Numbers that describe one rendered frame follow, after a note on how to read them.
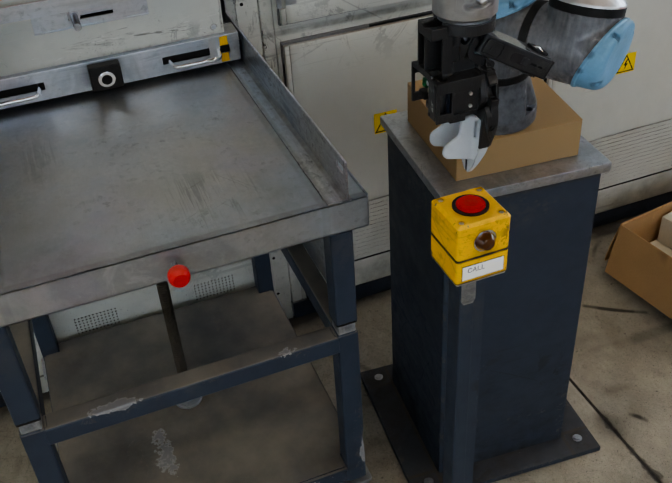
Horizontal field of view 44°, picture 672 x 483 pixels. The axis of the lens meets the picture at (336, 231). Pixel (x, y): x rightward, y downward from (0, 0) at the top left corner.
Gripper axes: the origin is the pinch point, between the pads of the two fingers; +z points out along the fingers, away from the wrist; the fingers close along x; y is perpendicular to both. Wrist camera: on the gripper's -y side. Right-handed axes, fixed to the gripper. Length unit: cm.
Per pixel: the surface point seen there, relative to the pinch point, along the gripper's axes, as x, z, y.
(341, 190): -21.0, 14.2, 11.0
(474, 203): 0.6, 6.4, -0.1
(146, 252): -18.8, 14.9, 41.9
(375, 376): -55, 95, -7
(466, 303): 2.1, 22.4, 1.1
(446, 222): 1.0, 8.0, 4.1
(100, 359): -72, 80, 55
